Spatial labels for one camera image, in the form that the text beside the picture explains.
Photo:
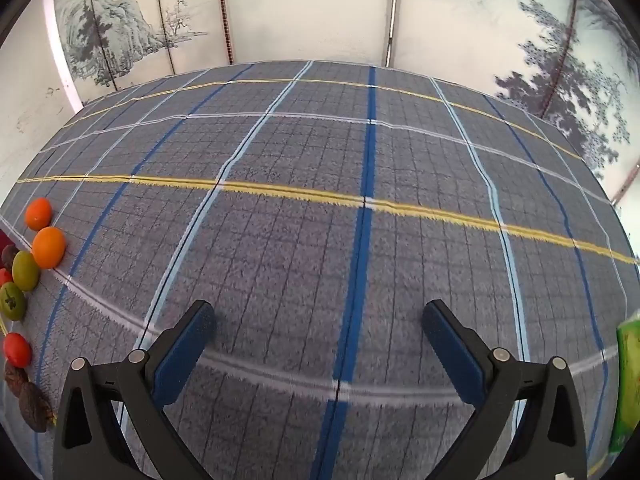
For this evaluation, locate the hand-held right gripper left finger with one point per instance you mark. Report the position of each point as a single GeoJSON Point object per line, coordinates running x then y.
{"type": "Point", "coordinates": [185, 350]}

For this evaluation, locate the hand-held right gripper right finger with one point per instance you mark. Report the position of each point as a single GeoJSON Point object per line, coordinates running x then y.
{"type": "Point", "coordinates": [450, 350]}

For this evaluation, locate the small red fruit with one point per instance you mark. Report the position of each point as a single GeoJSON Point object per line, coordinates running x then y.
{"type": "Point", "coordinates": [4, 276]}

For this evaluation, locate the green packet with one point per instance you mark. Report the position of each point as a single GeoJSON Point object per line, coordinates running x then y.
{"type": "Point", "coordinates": [629, 385]}

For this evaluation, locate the smooth green fruit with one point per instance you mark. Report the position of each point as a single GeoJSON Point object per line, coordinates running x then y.
{"type": "Point", "coordinates": [26, 270]}

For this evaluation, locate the thin grey pole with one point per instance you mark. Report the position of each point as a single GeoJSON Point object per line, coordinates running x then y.
{"type": "Point", "coordinates": [392, 10]}

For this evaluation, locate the large orange tangerine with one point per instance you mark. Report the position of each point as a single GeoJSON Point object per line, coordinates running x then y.
{"type": "Point", "coordinates": [49, 247]}

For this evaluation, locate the grey plaid tablecloth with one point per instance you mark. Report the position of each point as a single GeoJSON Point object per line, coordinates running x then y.
{"type": "Point", "coordinates": [300, 260]}

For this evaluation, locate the brown dried fruit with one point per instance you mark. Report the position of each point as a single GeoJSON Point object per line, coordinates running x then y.
{"type": "Point", "coordinates": [15, 379]}
{"type": "Point", "coordinates": [35, 407]}

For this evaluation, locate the small orange tangerine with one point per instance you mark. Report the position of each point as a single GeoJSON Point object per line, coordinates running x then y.
{"type": "Point", "coordinates": [39, 213]}

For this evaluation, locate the green fruit with dark stem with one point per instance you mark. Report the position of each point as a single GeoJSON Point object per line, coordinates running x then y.
{"type": "Point", "coordinates": [11, 301]}

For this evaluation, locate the red tomato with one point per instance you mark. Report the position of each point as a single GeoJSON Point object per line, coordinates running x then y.
{"type": "Point", "coordinates": [17, 349]}

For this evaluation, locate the ink landscape painted screen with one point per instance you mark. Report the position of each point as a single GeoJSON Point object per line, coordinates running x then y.
{"type": "Point", "coordinates": [300, 10]}

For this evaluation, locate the dark purple fruit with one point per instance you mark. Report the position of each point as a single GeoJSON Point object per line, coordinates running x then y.
{"type": "Point", "coordinates": [9, 256]}

